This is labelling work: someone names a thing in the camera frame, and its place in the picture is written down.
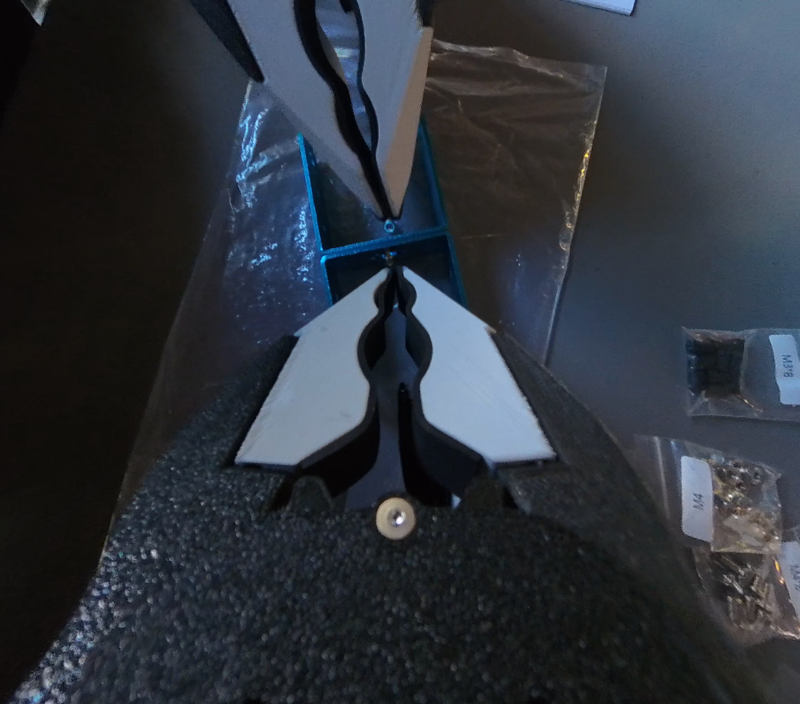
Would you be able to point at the scattered small clear hardware bags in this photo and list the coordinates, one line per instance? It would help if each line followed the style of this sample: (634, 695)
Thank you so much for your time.
(731, 498)

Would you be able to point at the blue metal bracket assembly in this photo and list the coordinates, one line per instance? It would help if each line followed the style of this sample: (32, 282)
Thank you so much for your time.
(350, 254)

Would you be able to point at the clear plastic bag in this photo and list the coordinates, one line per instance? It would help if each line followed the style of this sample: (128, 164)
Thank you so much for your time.
(512, 154)

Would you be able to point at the dark grey desk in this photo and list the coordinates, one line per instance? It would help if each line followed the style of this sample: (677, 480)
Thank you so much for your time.
(687, 185)

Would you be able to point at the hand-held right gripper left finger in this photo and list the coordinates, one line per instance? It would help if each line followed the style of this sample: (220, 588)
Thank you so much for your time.
(306, 398)

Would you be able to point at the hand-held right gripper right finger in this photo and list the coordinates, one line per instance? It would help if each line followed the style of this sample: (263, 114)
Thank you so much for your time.
(481, 391)

